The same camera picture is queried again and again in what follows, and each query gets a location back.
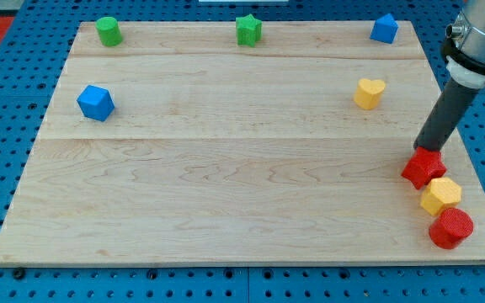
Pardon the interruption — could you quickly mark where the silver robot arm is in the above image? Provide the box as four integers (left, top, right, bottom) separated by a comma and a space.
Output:
441, 0, 485, 89

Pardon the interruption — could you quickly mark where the yellow heart block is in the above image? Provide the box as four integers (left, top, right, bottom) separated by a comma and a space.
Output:
353, 78, 386, 110

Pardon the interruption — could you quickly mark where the wooden board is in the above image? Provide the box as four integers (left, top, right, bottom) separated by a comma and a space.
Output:
0, 21, 485, 268

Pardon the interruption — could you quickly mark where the green star block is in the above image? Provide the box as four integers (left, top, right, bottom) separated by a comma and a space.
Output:
236, 14, 262, 47

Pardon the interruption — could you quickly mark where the blue cube block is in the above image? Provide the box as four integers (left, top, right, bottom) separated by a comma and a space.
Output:
77, 85, 115, 121

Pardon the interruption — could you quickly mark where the green cylinder block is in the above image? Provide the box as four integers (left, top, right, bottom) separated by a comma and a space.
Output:
95, 16, 123, 47

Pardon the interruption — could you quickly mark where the red star block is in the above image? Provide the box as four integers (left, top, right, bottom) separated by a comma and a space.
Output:
401, 146, 447, 189

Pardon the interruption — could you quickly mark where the blue pentagon block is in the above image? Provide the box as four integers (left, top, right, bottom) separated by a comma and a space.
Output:
370, 13, 399, 44

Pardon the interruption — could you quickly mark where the yellow hexagon block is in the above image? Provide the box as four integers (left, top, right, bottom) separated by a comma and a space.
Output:
420, 177, 462, 216

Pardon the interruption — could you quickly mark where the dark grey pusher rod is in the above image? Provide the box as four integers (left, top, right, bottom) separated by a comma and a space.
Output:
413, 78, 480, 152

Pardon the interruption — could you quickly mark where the red cylinder block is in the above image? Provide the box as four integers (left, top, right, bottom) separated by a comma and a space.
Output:
429, 208, 474, 250

